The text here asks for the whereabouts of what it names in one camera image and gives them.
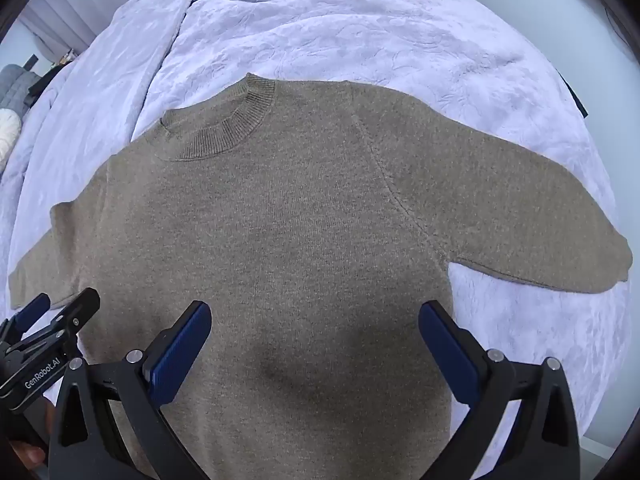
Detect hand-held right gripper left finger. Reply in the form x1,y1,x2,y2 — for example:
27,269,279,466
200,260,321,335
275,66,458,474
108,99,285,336
48,300,213,480

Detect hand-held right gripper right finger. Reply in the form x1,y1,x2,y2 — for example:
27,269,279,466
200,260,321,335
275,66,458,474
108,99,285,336
418,301,581,480

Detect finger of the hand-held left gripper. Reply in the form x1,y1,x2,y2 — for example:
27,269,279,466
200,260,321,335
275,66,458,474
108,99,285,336
0,293,52,342
7,287,102,356

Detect olive knit sweater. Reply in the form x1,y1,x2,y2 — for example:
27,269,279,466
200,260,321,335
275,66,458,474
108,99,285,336
7,72,633,480

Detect grey and white clothes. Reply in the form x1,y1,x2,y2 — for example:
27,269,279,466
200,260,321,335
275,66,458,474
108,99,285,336
0,64,42,112

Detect person's left hand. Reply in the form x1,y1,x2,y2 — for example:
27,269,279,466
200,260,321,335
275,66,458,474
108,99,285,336
7,399,57,467

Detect white knit cloth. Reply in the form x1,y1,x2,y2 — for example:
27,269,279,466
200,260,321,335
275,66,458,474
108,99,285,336
0,109,24,172

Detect pale grey curtain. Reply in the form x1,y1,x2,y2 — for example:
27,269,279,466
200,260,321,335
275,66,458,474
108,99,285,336
17,0,103,63

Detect lavender plush blanket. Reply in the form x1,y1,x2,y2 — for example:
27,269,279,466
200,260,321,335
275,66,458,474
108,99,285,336
0,0,633,461

